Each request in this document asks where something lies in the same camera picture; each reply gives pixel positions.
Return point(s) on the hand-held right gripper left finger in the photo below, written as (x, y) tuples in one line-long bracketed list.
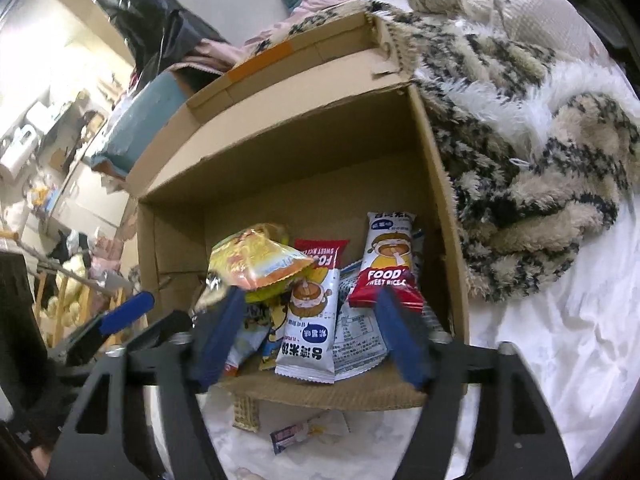
[(220, 330)]

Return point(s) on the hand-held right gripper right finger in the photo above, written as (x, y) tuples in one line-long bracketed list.
[(400, 340)]

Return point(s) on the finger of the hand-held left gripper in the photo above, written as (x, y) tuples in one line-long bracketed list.
[(125, 310)]

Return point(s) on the blue yellow snack packet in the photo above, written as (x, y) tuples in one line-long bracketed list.
[(255, 330)]

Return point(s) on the blue white snack packet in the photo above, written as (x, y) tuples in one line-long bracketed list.
[(360, 340)]

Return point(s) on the brown chocolate snack packet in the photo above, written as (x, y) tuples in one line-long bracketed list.
[(212, 290)]

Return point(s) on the yellow orange snack packet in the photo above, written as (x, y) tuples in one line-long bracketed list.
[(250, 260)]

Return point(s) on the white red rice cracker packet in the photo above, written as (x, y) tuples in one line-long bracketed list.
[(387, 260), (307, 330)]

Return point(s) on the cardboard box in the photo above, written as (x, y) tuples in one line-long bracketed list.
[(300, 160)]

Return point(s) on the wooden chair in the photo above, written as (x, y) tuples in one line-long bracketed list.
[(80, 285)]

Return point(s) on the beige wafer packet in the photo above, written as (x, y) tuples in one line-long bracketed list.
[(247, 412)]

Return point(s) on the small white snack packet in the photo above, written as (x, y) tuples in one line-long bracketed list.
[(305, 432)]

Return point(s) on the white floral quilt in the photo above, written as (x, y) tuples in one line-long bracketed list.
[(550, 360)]

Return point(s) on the teal cushion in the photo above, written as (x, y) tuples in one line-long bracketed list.
[(145, 115)]

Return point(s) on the striped fuzzy blanket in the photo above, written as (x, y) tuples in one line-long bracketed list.
[(525, 160)]

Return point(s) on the black jacket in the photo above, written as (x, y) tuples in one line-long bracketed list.
[(150, 10)]

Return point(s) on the cream knitted blanket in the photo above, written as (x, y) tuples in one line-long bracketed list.
[(525, 5)]

